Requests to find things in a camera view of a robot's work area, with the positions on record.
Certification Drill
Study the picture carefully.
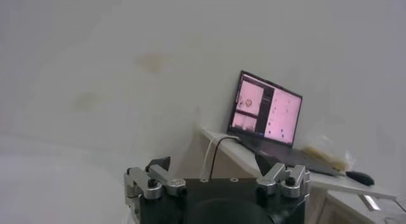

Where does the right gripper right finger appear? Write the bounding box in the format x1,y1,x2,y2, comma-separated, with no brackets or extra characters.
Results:
254,152,311,199

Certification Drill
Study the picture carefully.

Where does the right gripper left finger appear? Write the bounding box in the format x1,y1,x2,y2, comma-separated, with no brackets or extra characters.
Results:
123,156,187,201

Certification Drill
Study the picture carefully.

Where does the clear plastic bag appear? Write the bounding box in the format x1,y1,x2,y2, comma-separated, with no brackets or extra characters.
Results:
298,117,356,173

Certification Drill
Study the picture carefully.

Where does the grey laptop with pale screen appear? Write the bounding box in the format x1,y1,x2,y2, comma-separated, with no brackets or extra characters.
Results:
226,70,346,178

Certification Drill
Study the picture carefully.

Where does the white side desk with label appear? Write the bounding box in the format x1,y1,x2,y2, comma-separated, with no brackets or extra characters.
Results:
199,127,406,224

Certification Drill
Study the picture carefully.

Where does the black computer mouse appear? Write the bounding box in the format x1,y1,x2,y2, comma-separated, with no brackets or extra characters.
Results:
345,170,375,187

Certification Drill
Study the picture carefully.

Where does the white laptop cable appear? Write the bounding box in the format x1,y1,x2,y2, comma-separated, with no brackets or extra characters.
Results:
200,135,240,180

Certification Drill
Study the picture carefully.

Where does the black laptop power cable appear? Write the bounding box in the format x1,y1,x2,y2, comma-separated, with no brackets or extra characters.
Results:
208,136,240,180

